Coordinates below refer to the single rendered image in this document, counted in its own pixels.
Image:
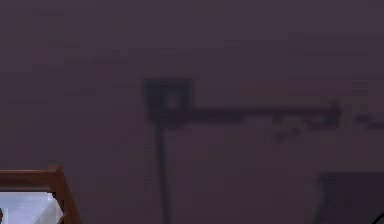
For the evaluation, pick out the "white pillow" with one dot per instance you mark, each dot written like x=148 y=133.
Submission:
x=26 y=208

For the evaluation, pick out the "thin black rod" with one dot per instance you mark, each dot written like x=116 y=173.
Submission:
x=379 y=218

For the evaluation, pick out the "brown wooden bed frame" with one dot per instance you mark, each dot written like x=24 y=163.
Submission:
x=56 y=181

